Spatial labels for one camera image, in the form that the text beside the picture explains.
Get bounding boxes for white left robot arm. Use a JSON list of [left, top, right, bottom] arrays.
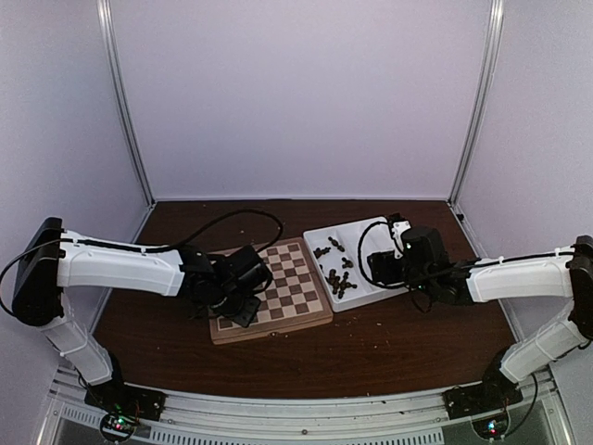
[[1, 218, 272, 412]]

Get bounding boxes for dark chess pawn middle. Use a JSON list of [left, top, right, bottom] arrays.
[[341, 257, 354, 269]]

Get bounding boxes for white plastic divided tray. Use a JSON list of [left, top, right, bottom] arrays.
[[303, 216, 408, 312]]

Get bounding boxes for aluminium front rail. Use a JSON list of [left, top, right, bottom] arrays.
[[33, 365, 575, 444]]

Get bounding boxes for dark chess king lying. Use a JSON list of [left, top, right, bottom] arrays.
[[313, 247, 331, 260]]

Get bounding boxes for dark chess queen lying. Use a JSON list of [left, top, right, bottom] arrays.
[[325, 269, 358, 299]]

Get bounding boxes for aluminium frame post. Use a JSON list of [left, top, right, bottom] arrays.
[[448, 0, 505, 208], [96, 0, 156, 208]]

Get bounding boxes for wooden chess board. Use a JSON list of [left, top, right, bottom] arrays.
[[209, 237, 334, 346]]

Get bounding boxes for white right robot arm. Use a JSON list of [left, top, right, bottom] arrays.
[[371, 222, 592, 410]]

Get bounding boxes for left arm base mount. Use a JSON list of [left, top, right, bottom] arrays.
[[84, 367, 167, 421]]

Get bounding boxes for left aluminium frame post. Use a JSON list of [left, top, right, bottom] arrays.
[[96, 0, 156, 208]]

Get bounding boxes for right aluminium frame post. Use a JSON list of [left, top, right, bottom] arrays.
[[448, 0, 505, 208]]

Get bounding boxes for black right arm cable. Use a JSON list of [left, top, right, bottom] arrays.
[[356, 221, 409, 293]]

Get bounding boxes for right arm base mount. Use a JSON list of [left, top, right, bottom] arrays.
[[443, 370, 524, 420]]

